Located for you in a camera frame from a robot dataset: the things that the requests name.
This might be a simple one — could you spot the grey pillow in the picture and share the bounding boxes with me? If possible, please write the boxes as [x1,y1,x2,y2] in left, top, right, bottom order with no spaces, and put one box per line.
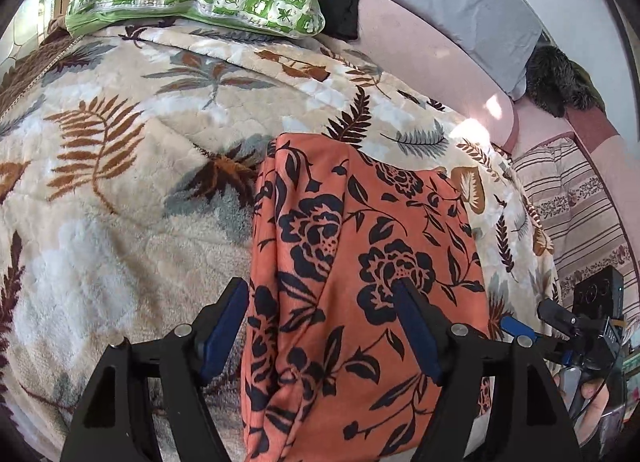
[391,0,544,100]

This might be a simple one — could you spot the right hand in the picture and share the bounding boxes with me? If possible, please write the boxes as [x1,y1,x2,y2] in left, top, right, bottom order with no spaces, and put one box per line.
[574,378,610,445]

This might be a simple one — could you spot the striped beige bedsheet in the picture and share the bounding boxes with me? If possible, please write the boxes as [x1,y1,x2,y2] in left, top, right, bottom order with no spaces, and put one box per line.
[513,137,639,342]

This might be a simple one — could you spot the orange floral garment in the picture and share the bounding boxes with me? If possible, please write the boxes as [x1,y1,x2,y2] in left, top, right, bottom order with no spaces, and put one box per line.
[241,134,488,461]

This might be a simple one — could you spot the cream leaf-pattern fleece blanket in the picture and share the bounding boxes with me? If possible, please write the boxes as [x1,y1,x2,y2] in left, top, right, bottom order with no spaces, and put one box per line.
[1,20,558,461]

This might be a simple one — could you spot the dark fluffy item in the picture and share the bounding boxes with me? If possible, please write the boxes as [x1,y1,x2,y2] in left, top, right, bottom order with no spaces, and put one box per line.
[525,44,605,118]

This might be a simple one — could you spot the pink bed headboard cushion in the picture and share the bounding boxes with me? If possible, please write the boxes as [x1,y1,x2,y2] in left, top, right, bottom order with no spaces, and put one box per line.
[355,0,639,256]

